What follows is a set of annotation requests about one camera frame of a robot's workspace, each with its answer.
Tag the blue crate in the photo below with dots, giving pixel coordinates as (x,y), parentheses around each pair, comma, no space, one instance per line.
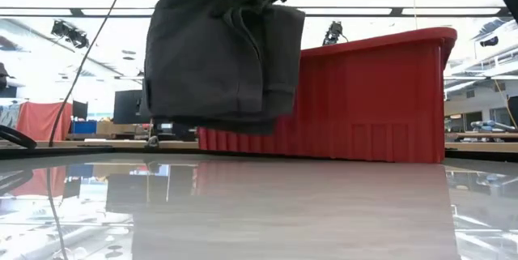
(85,127)

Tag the orange partition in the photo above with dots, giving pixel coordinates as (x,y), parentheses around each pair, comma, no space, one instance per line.
(40,120)

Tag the red plastic bin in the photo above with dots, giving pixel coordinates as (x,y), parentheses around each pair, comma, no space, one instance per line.
(372,102)

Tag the black dome fixture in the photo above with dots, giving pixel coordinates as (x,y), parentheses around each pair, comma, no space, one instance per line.
(489,41)

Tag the dark grey shorts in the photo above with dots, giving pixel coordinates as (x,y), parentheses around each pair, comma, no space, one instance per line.
(210,61)

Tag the large black monitor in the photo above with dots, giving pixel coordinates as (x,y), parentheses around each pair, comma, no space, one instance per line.
(127,107)

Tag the black aluminium table frame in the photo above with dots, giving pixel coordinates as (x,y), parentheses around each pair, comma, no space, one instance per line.
(81,152)

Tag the small black monitor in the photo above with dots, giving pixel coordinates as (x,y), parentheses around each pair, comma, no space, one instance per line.
(79,109)

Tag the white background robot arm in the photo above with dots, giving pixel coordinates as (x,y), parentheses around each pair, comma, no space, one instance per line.
(491,125)

